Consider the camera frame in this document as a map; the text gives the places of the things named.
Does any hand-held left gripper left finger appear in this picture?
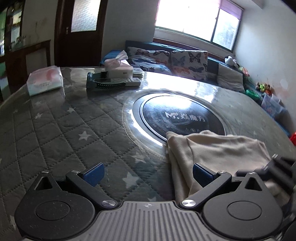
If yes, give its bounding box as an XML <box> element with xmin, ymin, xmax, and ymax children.
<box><xmin>35</xmin><ymin>163</ymin><xmax>117</xmax><ymax>208</ymax></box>

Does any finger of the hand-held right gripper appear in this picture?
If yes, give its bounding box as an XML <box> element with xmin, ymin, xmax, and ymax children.
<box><xmin>236</xmin><ymin>167</ymin><xmax>269</xmax><ymax>179</ymax></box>
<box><xmin>266</xmin><ymin>154</ymin><xmax>285</xmax><ymax>174</ymax></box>

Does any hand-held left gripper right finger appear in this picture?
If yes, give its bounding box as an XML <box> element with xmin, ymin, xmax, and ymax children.
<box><xmin>181</xmin><ymin>163</ymin><xmax>264</xmax><ymax>207</ymax></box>

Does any cream sweatshirt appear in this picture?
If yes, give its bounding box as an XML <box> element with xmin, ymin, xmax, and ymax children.
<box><xmin>166</xmin><ymin>130</ymin><xmax>292</xmax><ymax>207</ymax></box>

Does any clear plastic storage box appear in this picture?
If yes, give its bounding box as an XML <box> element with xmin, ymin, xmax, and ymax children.
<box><xmin>261</xmin><ymin>94</ymin><xmax>285</xmax><ymax>118</ymax></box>

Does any round black hotplate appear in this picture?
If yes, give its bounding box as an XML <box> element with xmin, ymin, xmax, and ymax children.
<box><xmin>122</xmin><ymin>91</ymin><xmax>226</xmax><ymax>149</ymax></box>

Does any dark teal tray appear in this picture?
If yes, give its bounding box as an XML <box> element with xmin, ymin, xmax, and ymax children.
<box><xmin>86</xmin><ymin>72</ymin><xmax>109</xmax><ymax>92</ymax></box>

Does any grey cushion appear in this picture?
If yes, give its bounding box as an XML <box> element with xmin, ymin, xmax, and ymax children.
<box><xmin>217</xmin><ymin>63</ymin><xmax>246</xmax><ymax>94</ymax></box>

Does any flat white box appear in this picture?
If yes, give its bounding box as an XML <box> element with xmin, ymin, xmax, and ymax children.
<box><xmin>125</xmin><ymin>77</ymin><xmax>141</xmax><ymax>87</ymax></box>

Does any white pink tissue pack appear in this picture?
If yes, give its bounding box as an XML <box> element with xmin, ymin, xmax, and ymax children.
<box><xmin>26</xmin><ymin>65</ymin><xmax>64</xmax><ymax>96</ymax></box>

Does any pink white tissue box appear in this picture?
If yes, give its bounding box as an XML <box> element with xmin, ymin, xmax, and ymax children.
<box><xmin>104</xmin><ymin>50</ymin><xmax>134</xmax><ymax>79</ymax></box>

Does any panda plush toy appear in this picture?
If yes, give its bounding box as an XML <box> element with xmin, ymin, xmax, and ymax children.
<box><xmin>224</xmin><ymin>56</ymin><xmax>238</xmax><ymax>67</ymax></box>

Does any butterfly print pillow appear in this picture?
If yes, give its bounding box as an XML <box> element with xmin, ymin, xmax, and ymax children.
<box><xmin>126</xmin><ymin>46</ymin><xmax>173</xmax><ymax>75</ymax></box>
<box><xmin>170</xmin><ymin>50</ymin><xmax>208</xmax><ymax>81</ymax></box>

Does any dark wooden door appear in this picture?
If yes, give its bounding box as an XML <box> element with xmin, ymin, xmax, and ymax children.
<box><xmin>54</xmin><ymin>0</ymin><xmax>109</xmax><ymax>67</ymax></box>

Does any dark wooden cabinet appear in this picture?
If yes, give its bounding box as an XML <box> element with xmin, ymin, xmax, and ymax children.
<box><xmin>0</xmin><ymin>0</ymin><xmax>52</xmax><ymax>102</ymax></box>

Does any dark blue sofa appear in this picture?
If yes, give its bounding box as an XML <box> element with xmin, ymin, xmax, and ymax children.
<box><xmin>99</xmin><ymin>40</ymin><xmax>292</xmax><ymax>137</ymax></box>

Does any window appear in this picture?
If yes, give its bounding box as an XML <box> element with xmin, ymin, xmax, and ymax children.
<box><xmin>154</xmin><ymin>0</ymin><xmax>244</xmax><ymax>51</ymax></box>

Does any pink roller blind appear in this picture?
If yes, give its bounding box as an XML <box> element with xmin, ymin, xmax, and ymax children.
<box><xmin>218</xmin><ymin>0</ymin><xmax>245</xmax><ymax>18</ymax></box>

